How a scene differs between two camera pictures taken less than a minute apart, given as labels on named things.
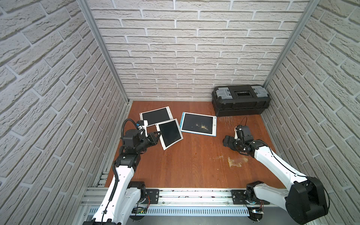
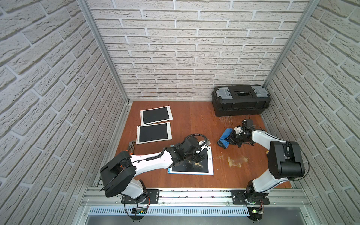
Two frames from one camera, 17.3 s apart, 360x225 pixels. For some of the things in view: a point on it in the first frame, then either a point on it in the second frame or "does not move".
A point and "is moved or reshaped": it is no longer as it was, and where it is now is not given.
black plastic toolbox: x=239 y=100 does not move
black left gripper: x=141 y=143 to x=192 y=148
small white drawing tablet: x=156 y=116 does not move
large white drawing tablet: x=171 y=133 is moved or reshaped
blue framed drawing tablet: x=201 y=124 to x=205 y=167
